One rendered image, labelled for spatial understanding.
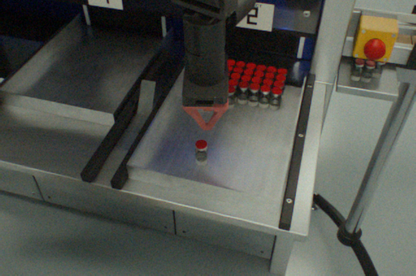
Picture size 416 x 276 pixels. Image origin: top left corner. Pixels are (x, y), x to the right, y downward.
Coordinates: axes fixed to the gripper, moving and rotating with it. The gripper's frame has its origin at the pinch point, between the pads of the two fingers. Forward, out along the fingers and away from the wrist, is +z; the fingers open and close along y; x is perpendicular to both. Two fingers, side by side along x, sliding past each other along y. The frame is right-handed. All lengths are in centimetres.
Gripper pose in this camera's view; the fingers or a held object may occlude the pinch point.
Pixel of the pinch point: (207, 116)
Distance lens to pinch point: 68.9
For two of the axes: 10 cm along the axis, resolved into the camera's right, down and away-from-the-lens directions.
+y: 0.4, -7.2, 6.9
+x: -10.0, -0.1, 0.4
